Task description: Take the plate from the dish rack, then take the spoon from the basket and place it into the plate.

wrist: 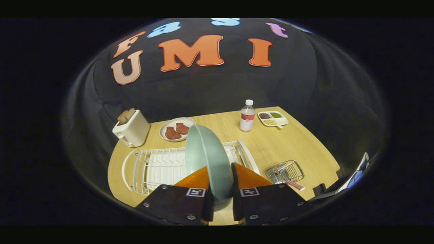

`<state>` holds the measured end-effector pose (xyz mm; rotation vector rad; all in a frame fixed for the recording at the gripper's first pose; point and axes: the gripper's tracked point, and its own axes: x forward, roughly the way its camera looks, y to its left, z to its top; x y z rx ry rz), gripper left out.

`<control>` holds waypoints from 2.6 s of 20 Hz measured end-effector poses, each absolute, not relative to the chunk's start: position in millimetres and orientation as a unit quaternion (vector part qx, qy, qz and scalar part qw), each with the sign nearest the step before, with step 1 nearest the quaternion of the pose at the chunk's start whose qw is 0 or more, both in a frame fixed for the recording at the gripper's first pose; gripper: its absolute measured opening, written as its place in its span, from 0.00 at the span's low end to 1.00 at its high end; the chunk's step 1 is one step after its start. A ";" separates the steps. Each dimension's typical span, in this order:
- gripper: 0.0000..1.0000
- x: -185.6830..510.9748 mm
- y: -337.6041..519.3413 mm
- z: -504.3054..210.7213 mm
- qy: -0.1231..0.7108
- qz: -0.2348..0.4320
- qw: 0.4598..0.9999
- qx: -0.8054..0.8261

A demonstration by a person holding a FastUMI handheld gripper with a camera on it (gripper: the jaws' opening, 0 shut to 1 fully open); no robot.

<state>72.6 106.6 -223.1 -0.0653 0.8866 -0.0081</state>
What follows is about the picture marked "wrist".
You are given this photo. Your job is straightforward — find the white plate with meat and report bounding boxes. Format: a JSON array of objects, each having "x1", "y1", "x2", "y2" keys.
[{"x1": 159, "y1": 117, "x2": 196, "y2": 142}]

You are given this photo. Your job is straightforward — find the white divided snack tray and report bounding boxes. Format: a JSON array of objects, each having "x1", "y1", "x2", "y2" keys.
[{"x1": 257, "y1": 110, "x2": 289, "y2": 129}]

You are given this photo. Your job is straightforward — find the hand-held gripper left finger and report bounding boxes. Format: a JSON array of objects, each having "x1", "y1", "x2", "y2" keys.
[{"x1": 135, "y1": 165, "x2": 215, "y2": 226}]

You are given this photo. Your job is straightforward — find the white dish rack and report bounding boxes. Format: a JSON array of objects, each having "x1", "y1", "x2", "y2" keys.
[{"x1": 121, "y1": 139, "x2": 261, "y2": 195}]

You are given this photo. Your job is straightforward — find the clear bottle with red label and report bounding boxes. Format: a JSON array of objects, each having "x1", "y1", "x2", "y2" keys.
[{"x1": 239, "y1": 99, "x2": 256, "y2": 132}]

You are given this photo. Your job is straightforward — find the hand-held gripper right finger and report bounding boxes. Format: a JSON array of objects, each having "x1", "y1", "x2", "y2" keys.
[{"x1": 231, "y1": 162, "x2": 313, "y2": 226}]

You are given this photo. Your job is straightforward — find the wire mesh basket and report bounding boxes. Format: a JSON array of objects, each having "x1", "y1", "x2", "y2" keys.
[{"x1": 265, "y1": 160, "x2": 305, "y2": 184}]

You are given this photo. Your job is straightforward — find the white toaster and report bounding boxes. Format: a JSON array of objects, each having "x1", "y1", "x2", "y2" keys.
[{"x1": 112, "y1": 109, "x2": 150, "y2": 148}]

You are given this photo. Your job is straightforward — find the pale green plate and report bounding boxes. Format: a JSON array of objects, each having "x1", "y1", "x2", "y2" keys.
[{"x1": 185, "y1": 124, "x2": 234, "y2": 212}]

